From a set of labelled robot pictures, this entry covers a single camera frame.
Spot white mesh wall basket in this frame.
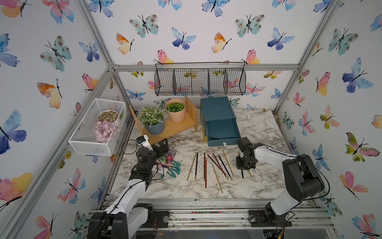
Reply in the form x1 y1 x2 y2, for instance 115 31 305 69
68 98 126 156

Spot teal drawer cabinet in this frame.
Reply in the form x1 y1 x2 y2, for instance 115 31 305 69
201 97 236 128

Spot red pencil beside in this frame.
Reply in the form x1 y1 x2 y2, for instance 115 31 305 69
204 156 207 181

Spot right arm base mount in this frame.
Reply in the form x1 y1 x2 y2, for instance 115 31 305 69
248 209 292 227

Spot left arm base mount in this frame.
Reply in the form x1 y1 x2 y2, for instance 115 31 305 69
138 204 170 229

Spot pink artificial flowers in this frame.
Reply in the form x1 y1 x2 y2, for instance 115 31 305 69
93 121 120 143

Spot red pencil long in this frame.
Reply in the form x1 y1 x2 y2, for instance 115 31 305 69
204 152 207 188

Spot black pencil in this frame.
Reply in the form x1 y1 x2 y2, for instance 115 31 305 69
218 155 232 179
195 152 199 180

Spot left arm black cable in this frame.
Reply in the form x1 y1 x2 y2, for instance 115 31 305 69
120 139 140 155

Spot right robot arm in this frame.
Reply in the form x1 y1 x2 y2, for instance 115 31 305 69
236 137 325 219

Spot black wire wall basket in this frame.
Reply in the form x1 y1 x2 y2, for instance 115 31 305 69
154 62 247 97

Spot red pencil diagonal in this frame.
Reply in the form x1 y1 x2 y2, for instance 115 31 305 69
213 153 228 179
207 155 229 180

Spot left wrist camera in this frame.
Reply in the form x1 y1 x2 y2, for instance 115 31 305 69
136 134 153 150

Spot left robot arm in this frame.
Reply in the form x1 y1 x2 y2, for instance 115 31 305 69
83 138 169 239

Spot peach pot green plant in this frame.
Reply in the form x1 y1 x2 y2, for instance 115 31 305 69
165 99 186 123

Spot bowl of pebbles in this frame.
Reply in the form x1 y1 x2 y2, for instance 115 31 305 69
97 110 119 123

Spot blue pot white-flowered plant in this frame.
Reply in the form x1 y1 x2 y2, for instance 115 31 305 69
139 106 165 135

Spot teal drawer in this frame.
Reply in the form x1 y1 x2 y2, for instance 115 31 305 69
204 118 241 147

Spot wooden shelf stand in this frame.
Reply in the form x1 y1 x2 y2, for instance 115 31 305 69
129 96 198 145

